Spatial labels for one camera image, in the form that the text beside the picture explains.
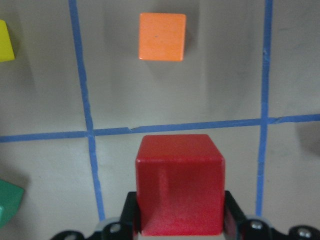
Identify orange wooden block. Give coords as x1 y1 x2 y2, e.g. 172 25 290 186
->
138 12 187 62

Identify yellow wooden block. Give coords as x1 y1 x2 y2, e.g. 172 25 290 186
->
0 19 15 62

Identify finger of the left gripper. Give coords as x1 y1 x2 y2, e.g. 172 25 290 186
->
223 190 320 240
52 191 140 240

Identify red wooden block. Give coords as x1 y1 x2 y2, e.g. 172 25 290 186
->
135 134 225 237

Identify green wooden block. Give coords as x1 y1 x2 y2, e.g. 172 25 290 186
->
0 179 25 228

